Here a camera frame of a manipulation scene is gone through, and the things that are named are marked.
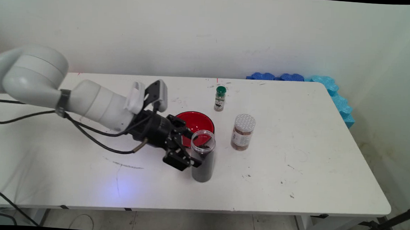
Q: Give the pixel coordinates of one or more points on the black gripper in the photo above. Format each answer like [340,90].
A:
[155,130]

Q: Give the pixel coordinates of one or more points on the white-lidded brown spice jar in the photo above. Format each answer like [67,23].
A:
[242,134]

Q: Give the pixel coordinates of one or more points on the clear jar of black grains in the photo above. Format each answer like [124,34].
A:
[204,167]

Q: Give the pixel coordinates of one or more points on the black tripod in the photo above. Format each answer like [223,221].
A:
[381,229]

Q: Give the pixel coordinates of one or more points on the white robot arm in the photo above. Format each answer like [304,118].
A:
[35,74]

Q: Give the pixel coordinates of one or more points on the red bowl with black rim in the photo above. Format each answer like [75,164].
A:
[199,121]

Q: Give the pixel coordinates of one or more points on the small green-capped spice bottle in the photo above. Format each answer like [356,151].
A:
[219,100]

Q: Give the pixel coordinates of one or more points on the dark blue foam mat piece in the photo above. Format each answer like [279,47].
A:
[292,77]
[262,76]

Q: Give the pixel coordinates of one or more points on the cyan foam mat piece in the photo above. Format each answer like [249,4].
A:
[337,99]

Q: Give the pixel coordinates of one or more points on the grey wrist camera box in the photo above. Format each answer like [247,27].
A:
[162,95]

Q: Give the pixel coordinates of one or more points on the white table leg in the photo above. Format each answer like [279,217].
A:
[306,227]

